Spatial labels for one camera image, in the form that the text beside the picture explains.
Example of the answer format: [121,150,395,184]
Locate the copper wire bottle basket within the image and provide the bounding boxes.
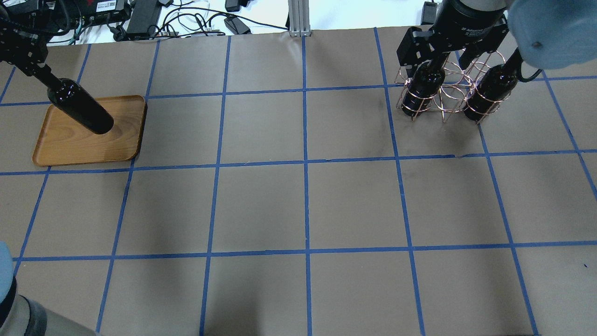
[395,51,506,123]

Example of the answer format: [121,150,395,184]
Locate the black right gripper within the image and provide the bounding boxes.
[396,9,509,70]

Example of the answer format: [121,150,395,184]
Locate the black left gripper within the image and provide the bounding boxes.
[0,9,48,77]

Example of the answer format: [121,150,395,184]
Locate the wooden tray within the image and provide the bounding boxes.
[32,95,147,167]

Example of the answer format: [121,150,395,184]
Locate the aluminium frame post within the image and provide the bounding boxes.
[288,0,312,37]

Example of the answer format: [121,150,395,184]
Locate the dark wine bottle front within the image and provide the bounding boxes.
[463,48,523,122]

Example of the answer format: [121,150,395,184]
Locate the dark wine bottle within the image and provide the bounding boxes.
[401,59,445,119]
[34,65,114,134]
[463,48,523,122]

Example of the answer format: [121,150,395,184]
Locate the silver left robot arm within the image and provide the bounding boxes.
[1,6,114,336]

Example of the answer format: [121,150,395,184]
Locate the black power adapter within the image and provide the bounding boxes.
[224,16,252,35]

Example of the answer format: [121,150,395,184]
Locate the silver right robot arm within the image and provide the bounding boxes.
[396,0,597,70]

